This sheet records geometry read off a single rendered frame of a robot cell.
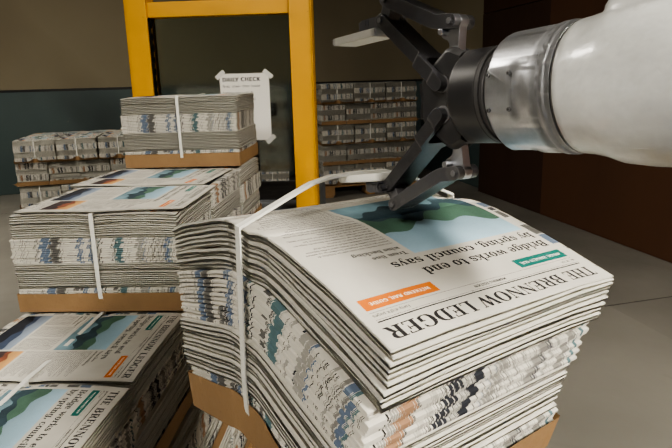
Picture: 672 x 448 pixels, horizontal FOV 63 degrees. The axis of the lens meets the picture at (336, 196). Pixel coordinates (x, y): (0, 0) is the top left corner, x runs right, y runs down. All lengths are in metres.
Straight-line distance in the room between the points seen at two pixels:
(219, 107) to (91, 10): 6.15
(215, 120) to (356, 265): 1.37
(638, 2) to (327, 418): 0.35
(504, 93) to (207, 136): 1.47
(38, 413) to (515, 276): 0.78
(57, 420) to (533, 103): 0.84
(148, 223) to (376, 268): 0.85
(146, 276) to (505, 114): 1.01
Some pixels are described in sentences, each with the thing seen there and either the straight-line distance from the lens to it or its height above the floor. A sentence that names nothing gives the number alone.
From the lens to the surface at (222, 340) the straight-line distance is 0.62.
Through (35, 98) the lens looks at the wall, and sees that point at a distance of 7.95.
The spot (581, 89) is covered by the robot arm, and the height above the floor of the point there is 1.32.
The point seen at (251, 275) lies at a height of 1.14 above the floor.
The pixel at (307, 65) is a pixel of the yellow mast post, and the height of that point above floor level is 1.39.
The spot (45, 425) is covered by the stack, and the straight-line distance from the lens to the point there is 1.00.
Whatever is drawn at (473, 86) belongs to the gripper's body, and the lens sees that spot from 0.42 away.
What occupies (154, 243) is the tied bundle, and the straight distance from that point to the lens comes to 1.25.
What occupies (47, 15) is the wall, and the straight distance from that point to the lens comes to 7.94.
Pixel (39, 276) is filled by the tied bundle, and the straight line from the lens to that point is 1.39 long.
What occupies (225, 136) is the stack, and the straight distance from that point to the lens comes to 1.78.
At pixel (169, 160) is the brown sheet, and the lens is 1.84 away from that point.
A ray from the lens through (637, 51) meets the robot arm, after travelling 0.34.
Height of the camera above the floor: 1.33
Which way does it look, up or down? 12 degrees down
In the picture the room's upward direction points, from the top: 2 degrees counter-clockwise
